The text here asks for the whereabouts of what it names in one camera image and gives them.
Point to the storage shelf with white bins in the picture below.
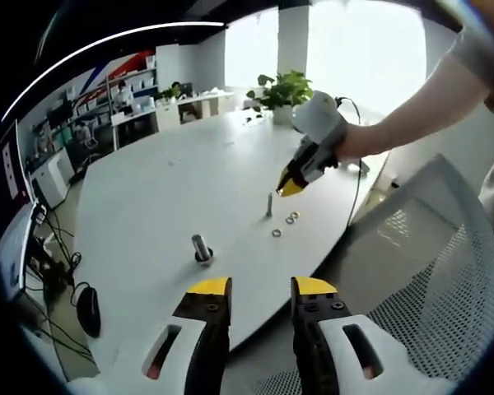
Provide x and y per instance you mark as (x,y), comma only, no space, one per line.
(140,84)

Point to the white handheld controller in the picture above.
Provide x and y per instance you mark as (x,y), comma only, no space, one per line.
(364,168)

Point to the ceiling light strip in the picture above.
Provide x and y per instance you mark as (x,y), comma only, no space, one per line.
(189,24)

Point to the small green plant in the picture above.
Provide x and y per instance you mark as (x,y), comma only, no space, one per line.
(171,92)

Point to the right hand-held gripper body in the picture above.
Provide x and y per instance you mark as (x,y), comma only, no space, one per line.
(321,119)

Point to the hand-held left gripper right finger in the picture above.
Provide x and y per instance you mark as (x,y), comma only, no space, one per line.
(317,325)

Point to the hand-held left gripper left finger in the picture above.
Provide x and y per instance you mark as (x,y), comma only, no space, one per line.
(208,321)

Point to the white background desk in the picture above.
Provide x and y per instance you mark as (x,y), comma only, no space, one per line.
(208,105)

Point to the thin threaded stud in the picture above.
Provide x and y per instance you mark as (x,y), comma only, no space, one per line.
(269,203)

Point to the thick threaded stud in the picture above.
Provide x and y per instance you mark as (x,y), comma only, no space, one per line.
(198,243)

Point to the grey mesh office chair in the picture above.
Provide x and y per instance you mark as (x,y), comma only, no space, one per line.
(436,267)

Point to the open laptop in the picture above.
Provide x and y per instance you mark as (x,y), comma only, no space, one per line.
(12,164)

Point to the white low cabinet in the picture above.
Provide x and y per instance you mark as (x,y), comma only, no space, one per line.
(53,179)

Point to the potted green plant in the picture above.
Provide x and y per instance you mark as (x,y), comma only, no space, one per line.
(286,92)

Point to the black computer mouse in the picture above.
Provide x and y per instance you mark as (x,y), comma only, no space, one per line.
(88,312)

